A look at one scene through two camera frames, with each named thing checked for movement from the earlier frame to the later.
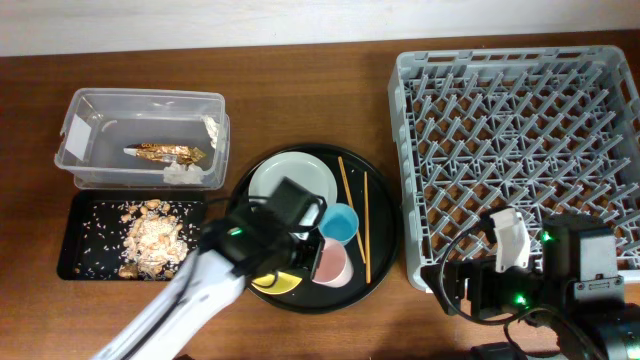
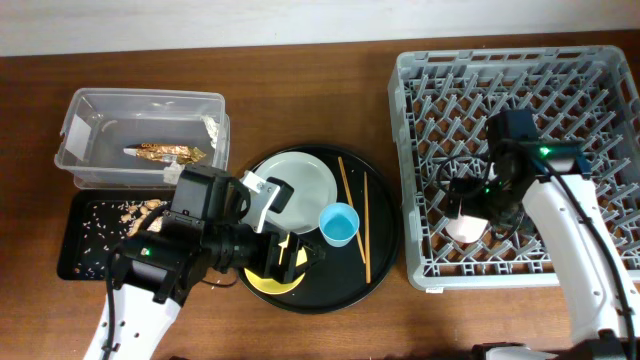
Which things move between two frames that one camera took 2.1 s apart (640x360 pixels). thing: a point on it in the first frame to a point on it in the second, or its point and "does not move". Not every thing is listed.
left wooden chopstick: x=350 y=205 does not move
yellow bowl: x=276 y=283 does not move
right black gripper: x=480 y=271 to x=472 y=187
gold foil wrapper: x=166 y=152 does not move
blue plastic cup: x=340 y=222 does not move
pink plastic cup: x=335 y=267 to x=466 y=229
